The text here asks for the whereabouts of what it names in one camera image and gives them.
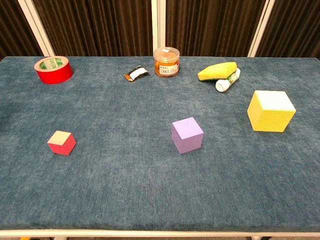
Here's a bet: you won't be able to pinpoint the medium purple foam cube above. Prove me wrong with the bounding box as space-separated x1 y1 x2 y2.
171 116 205 155

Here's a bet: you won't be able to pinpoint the small red foam cube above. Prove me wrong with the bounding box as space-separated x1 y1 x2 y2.
47 130 77 156

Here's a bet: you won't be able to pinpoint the white and yellow block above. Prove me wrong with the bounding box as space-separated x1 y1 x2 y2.
246 90 297 133

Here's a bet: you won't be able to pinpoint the small black white packet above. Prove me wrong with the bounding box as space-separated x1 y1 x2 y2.
124 65 149 82

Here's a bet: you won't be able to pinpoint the clear jar orange contents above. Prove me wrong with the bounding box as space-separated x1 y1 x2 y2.
153 47 181 78

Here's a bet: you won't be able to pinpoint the blue felt table cloth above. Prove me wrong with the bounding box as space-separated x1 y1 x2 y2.
0 56 320 232

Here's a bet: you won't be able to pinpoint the white glue bottle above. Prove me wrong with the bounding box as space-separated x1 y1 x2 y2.
215 67 241 93

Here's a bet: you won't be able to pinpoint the yellow green sponge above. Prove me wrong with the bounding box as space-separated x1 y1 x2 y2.
197 61 238 83

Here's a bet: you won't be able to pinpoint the dark brown curtain panel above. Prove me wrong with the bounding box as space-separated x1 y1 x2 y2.
32 0 153 57
0 0 43 61
165 0 266 57
256 0 320 61

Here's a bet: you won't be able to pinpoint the red tape roll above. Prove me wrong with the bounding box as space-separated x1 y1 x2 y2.
34 56 74 85

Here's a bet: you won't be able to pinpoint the white partition frame post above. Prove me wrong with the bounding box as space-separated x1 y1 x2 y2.
17 0 59 57
247 0 271 58
151 0 167 57

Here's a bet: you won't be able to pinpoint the white table frame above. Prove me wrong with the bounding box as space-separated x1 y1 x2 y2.
0 229 320 240

